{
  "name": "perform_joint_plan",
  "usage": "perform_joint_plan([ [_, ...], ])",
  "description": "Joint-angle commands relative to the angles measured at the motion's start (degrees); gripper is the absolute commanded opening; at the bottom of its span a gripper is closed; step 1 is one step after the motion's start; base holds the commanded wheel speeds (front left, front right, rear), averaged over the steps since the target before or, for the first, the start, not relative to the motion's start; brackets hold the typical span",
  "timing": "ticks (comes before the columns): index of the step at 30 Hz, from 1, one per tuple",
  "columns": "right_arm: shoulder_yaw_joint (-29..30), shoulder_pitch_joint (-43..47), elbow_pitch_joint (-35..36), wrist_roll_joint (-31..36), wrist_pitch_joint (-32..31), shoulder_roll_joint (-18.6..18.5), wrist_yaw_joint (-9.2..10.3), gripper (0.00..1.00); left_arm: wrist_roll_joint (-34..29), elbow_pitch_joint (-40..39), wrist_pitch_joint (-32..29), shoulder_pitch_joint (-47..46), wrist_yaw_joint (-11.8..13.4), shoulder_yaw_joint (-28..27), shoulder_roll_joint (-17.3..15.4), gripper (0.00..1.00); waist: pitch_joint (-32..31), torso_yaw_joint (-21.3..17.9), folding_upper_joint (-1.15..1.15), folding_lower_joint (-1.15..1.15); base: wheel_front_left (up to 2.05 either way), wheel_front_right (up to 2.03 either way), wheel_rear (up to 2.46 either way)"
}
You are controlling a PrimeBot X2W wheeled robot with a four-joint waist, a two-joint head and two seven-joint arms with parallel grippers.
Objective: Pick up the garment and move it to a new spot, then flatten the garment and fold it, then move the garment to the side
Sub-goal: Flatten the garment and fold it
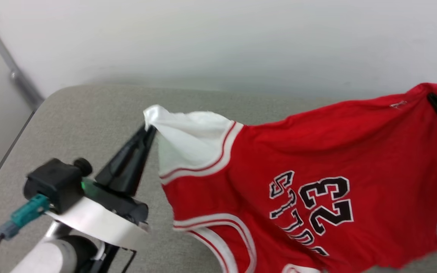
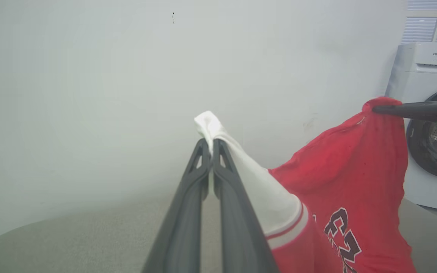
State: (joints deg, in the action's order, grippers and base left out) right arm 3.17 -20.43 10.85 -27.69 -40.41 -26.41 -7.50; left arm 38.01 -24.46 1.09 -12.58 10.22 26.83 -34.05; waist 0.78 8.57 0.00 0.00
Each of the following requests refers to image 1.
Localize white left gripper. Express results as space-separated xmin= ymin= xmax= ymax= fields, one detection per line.
xmin=45 ymin=126 xmax=157 ymax=251

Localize red white basketball jersey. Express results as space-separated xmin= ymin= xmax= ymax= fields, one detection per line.
xmin=143 ymin=82 xmax=437 ymax=273

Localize teal left camera cable plug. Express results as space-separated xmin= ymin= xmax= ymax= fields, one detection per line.
xmin=0 ymin=193 xmax=51 ymax=240

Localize grey wall trim strip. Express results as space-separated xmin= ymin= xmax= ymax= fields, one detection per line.
xmin=0 ymin=3 xmax=45 ymax=110

